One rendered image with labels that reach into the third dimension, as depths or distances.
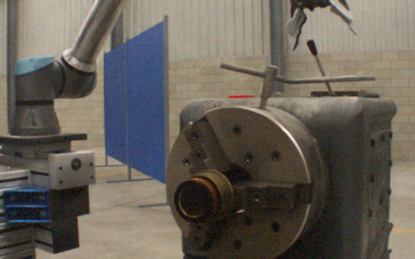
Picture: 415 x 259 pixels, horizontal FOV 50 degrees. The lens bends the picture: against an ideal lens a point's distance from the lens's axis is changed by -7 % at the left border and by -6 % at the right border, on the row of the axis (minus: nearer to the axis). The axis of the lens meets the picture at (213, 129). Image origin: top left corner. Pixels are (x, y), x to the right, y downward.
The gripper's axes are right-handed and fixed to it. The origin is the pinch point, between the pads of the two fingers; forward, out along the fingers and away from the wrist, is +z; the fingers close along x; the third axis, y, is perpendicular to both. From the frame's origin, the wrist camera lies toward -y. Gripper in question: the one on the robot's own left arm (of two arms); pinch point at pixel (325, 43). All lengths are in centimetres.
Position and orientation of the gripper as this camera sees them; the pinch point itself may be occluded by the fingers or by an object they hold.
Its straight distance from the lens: 104.5
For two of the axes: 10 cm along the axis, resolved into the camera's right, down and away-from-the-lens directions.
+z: 1.7, 9.8, -0.3
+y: -5.2, 0.6, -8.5
